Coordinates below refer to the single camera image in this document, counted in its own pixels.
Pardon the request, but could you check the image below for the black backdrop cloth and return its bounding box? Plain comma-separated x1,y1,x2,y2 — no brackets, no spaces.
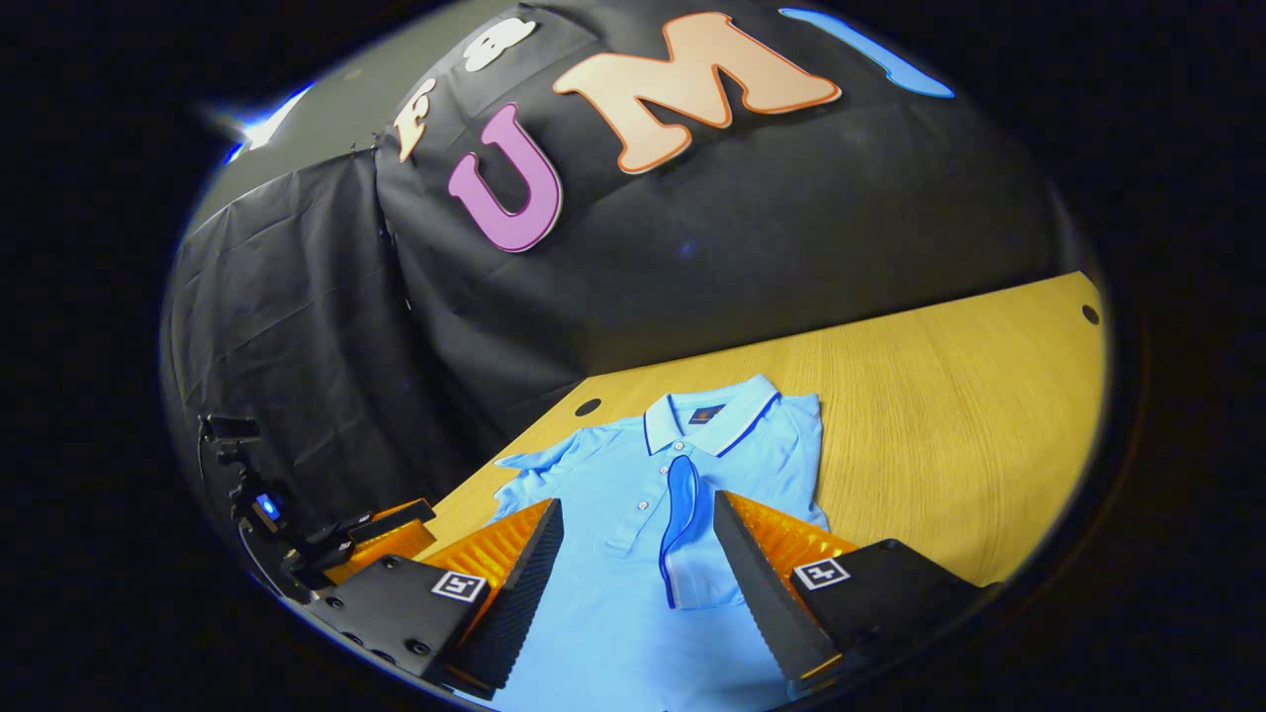
163,0,1089,555

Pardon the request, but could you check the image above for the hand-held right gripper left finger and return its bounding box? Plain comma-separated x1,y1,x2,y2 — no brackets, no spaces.
302,497,566,693

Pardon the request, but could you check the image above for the light blue polo T-shirt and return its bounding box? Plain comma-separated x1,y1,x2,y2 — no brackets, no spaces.
490,374,832,712

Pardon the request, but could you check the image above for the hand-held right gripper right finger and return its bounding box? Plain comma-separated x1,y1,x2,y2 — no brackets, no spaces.
712,489,996,696

